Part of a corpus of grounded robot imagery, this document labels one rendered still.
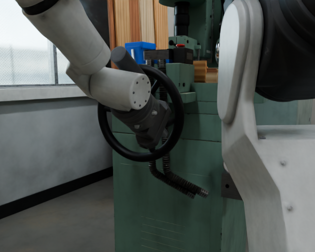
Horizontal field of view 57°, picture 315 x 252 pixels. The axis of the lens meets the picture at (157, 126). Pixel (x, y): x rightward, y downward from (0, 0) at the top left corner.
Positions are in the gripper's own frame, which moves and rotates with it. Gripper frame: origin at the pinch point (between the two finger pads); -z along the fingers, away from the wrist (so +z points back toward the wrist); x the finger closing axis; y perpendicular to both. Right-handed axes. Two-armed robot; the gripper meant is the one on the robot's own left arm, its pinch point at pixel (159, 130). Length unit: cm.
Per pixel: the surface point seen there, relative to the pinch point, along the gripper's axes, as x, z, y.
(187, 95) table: 15.5, -10.5, 1.9
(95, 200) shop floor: -36, -127, 97
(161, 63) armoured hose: 20.9, -3.5, 10.6
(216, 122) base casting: 13.2, -22.3, -5.6
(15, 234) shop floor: -68, -74, 103
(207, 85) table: 22.6, -16.3, -0.4
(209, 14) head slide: 59, -27, 15
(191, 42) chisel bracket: 43, -24, 16
